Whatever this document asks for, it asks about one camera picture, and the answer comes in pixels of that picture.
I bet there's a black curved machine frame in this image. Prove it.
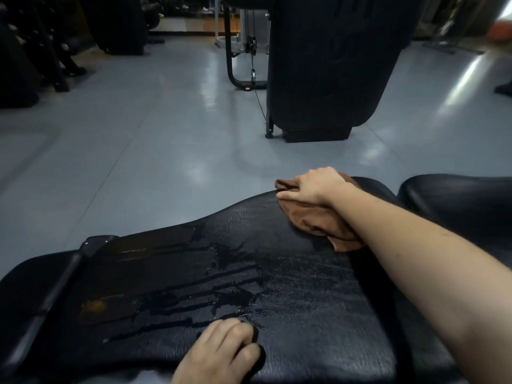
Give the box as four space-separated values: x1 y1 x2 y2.
222 3 269 92

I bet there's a person's right forearm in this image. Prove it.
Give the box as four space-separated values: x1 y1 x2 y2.
326 182 512 384

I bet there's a person's right hand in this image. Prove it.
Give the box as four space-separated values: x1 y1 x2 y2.
276 166 355 209

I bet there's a grey weight stack machine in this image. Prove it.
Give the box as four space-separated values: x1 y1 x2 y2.
215 7 274 49

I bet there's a red lit vending machine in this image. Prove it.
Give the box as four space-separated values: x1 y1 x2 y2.
487 18 512 46

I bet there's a black padded gym bench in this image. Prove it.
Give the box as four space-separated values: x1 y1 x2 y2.
0 173 512 384

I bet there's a black cable machine rack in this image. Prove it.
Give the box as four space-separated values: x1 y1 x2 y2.
414 0 487 55

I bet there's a black gym equipment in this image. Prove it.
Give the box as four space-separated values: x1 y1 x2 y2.
0 0 165 109

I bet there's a brown cleaning cloth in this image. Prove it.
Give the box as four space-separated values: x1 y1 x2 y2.
275 173 365 253

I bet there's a person's left hand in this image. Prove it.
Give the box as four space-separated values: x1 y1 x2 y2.
172 317 267 384

